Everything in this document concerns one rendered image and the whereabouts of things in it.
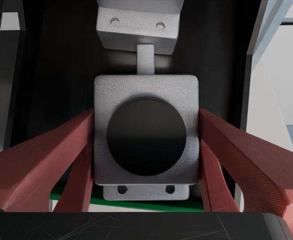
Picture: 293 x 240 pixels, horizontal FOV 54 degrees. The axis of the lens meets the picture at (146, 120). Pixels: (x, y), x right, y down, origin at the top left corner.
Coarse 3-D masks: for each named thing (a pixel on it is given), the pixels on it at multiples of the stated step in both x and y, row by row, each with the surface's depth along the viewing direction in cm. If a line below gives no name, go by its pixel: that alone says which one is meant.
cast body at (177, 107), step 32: (96, 96) 12; (128, 96) 12; (160, 96) 12; (192, 96) 12; (96, 128) 12; (128, 128) 11; (160, 128) 11; (192, 128) 12; (96, 160) 12; (128, 160) 11; (160, 160) 11; (192, 160) 12; (128, 192) 14; (160, 192) 14
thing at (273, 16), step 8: (272, 0) 19; (280, 0) 19; (288, 0) 19; (272, 8) 20; (280, 8) 20; (288, 8) 20; (264, 16) 20; (272, 16) 21; (280, 16) 20; (264, 24) 21; (272, 24) 21; (264, 32) 22; (272, 32) 22; (264, 40) 22; (256, 48) 23; (264, 48) 23; (256, 56) 24; (256, 64) 25
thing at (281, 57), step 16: (288, 16) 79; (288, 32) 84; (272, 48) 90; (288, 48) 90; (272, 64) 97; (288, 64) 98; (272, 80) 105; (288, 80) 106; (288, 96) 116; (288, 112) 128
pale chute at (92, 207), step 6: (90, 204) 32; (90, 210) 32; (96, 210) 32; (102, 210) 32; (108, 210) 32; (114, 210) 32; (120, 210) 32; (126, 210) 32; (132, 210) 32; (138, 210) 32; (144, 210) 32; (150, 210) 32
